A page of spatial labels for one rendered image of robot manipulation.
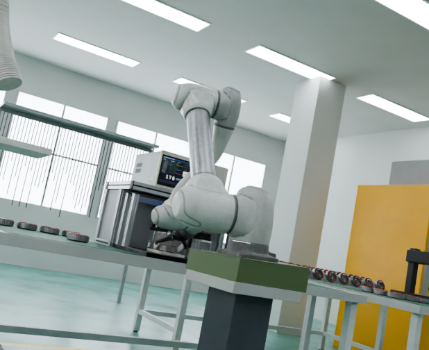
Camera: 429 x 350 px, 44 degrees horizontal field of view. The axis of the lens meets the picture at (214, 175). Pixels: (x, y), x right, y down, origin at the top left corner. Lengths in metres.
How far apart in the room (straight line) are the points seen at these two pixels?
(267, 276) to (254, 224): 0.20
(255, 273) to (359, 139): 7.99
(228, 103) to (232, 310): 0.94
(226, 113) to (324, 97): 4.81
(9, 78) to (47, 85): 5.94
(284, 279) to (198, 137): 0.66
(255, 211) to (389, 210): 4.48
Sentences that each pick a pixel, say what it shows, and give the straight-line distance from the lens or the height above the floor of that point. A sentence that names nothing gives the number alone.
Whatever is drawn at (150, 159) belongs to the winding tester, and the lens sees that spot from 3.09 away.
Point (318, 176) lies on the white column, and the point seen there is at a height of 2.00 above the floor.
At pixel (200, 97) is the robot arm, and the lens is 2.36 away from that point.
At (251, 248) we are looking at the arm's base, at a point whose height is 0.87.
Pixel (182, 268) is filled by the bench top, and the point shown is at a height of 0.73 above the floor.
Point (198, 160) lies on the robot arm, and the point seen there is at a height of 1.17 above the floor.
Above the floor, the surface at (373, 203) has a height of 1.73.
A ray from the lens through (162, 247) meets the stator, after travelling 2.79.
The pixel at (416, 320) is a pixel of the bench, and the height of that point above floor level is 0.65.
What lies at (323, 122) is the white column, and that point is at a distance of 7.12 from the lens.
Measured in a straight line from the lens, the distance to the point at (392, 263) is 6.27.
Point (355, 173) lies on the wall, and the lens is 9.66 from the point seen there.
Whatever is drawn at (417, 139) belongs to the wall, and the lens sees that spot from 8.94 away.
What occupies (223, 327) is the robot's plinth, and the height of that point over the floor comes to 0.57.
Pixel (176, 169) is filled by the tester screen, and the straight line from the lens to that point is 2.99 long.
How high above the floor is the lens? 0.84
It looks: 8 degrees up
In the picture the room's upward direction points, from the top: 11 degrees clockwise
